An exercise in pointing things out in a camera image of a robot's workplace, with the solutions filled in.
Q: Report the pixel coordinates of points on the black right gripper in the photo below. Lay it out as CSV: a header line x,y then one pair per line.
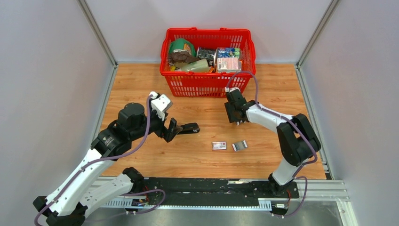
x,y
232,118

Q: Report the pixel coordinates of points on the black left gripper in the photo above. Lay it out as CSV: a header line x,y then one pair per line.
x,y
170,133

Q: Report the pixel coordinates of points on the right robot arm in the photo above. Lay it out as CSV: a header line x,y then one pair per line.
x,y
298,141

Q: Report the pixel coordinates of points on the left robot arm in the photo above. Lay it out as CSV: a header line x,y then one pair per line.
x,y
73,201

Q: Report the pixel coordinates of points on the black stapler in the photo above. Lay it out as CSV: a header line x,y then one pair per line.
x,y
189,128

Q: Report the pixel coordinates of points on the open staple box tray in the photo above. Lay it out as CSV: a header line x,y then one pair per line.
x,y
239,145

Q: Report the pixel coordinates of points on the red white staple box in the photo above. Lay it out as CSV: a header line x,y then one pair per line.
x,y
219,146

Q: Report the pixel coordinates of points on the pale green bottle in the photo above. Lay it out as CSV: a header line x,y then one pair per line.
x,y
200,66

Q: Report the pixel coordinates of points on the red plastic shopping basket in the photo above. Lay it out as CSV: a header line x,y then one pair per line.
x,y
234,64

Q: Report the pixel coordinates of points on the dark patterned packet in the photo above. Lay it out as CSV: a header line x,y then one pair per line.
x,y
207,54

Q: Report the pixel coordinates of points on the brown crumpled bag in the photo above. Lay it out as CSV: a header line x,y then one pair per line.
x,y
181,57

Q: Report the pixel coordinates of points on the green snack bag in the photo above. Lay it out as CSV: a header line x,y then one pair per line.
x,y
180,45

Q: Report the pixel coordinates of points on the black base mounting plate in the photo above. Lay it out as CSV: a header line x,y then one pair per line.
x,y
214,193

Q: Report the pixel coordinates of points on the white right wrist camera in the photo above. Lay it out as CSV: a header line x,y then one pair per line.
x,y
229,90

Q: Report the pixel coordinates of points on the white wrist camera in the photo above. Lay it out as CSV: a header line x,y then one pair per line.
x,y
229,90
160,103

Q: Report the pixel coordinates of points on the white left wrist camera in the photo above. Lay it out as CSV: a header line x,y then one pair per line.
x,y
160,103

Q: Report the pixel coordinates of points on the aluminium frame rail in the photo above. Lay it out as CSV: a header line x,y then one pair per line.
x,y
311,190

